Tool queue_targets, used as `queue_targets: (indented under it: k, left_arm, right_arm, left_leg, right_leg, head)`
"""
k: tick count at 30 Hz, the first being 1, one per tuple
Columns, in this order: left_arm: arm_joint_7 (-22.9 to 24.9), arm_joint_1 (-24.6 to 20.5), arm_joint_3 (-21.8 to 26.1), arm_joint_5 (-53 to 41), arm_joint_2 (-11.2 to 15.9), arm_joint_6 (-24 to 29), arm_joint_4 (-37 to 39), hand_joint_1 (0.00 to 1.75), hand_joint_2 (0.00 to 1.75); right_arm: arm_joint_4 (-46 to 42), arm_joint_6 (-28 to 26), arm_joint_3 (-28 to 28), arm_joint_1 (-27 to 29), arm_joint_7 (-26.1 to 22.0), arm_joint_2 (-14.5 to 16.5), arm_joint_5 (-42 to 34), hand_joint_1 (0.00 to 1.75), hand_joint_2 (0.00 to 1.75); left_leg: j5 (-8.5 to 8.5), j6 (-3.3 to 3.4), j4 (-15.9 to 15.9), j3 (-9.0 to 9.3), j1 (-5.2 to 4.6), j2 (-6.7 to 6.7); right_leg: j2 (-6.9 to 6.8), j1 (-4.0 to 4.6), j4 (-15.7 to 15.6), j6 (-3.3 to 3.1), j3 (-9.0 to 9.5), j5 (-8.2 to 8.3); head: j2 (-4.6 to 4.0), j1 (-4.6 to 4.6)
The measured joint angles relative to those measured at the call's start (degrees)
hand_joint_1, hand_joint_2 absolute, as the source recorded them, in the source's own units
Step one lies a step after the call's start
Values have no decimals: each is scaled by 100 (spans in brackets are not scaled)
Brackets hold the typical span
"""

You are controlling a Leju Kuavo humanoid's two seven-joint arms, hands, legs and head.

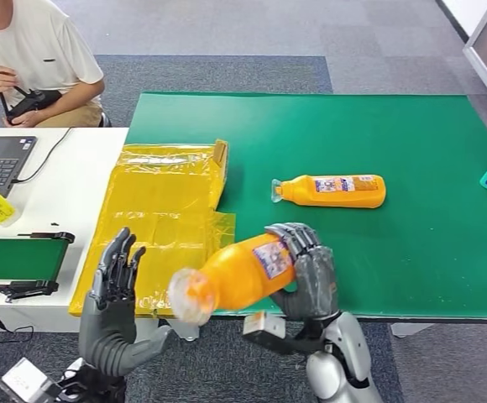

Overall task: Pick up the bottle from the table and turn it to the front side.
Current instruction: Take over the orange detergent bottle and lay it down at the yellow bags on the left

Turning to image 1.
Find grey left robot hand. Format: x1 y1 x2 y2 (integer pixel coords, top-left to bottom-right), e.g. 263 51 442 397
78 226 172 380

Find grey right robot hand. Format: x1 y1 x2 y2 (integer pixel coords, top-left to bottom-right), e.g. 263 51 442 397
264 222 340 324

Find orange bottle with colourful label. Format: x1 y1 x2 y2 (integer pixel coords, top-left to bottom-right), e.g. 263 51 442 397
168 232 299 327

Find orange bottle with text label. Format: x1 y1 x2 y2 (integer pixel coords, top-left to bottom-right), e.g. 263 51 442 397
270 174 387 210

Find grey table foot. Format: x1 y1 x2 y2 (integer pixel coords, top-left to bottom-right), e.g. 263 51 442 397
390 322 434 338
165 319 200 342

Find green table mat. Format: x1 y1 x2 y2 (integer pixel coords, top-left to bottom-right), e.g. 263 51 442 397
125 92 487 321

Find small green belt conveyor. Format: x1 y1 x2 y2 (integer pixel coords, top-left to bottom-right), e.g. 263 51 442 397
0 230 76 304

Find yellow plastic wrapped cardboard box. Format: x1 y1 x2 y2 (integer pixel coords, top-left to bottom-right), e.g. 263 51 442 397
67 139 236 319

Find grey laptop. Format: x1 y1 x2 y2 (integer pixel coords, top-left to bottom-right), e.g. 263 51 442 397
0 136 38 198

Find black handheld controller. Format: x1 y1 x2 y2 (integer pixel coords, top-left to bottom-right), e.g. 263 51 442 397
0 68 63 126

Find person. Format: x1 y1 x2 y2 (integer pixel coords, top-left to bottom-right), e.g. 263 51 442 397
0 0 106 129

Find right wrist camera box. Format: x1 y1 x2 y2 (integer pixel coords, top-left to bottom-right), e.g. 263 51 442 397
242 311 287 342

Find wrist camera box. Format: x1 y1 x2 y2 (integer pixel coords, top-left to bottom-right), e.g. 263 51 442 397
0 357 61 403
242 311 287 342

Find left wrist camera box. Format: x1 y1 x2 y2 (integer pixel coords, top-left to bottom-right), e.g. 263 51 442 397
0 357 61 403

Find red and black cable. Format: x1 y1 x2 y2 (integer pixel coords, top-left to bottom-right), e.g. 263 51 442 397
0 289 35 345

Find black laptop cable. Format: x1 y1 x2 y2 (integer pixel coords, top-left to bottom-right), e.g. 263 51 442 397
11 127 73 185

